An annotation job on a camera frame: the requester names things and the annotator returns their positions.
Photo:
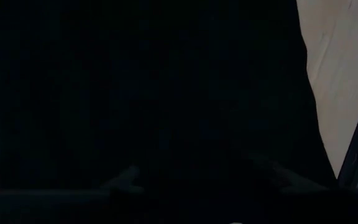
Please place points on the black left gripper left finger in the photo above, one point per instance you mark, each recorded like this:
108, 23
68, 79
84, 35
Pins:
126, 180

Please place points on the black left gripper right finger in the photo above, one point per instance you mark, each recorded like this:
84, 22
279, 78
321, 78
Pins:
291, 180

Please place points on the black garment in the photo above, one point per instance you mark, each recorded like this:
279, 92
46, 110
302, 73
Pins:
154, 87

